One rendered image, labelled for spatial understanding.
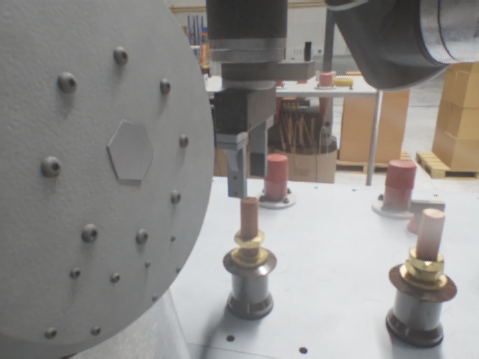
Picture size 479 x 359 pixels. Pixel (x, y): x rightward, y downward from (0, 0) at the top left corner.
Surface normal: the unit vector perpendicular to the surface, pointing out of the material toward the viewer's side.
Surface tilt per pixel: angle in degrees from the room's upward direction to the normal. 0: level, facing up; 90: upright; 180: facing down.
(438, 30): 118
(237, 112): 90
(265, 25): 90
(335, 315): 0
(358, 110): 90
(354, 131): 90
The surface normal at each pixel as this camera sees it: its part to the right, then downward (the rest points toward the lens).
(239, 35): -0.23, 0.36
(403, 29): -0.76, 0.55
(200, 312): -0.02, -0.93
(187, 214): 0.94, 0.11
